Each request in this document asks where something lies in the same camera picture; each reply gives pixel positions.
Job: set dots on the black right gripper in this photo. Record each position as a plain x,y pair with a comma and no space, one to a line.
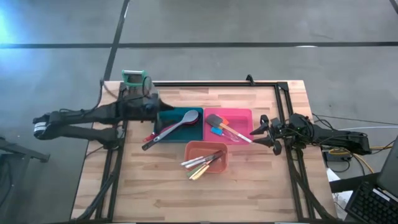
283,130

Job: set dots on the teal plastic bin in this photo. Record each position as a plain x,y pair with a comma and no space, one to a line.
192,133

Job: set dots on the black ladle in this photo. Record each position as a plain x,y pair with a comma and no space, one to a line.
146,147

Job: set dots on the grey-blue silicone spoon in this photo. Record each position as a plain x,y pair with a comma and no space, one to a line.
189,117

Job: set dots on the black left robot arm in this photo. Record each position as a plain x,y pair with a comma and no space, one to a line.
77,116

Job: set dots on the black desk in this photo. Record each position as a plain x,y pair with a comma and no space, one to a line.
351,183

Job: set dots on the black keyboard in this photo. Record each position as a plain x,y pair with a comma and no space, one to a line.
370,205

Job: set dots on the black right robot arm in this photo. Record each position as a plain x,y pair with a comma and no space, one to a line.
342,140

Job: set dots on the orange plastic bin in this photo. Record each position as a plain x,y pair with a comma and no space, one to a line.
199,149

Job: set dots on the red slotted spatula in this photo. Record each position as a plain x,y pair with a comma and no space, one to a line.
149,137

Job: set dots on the black aluminium table frame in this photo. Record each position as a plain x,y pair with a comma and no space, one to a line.
202,84

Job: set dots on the pink plastic bin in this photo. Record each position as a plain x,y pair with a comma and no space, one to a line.
242,121

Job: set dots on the white paper sheet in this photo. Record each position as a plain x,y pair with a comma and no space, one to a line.
337,199

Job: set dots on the black laptop screen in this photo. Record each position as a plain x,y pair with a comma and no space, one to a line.
390,174

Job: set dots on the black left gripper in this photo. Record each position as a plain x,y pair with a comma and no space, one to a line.
140,107

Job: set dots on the silver metal knife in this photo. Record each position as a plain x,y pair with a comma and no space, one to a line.
186,163

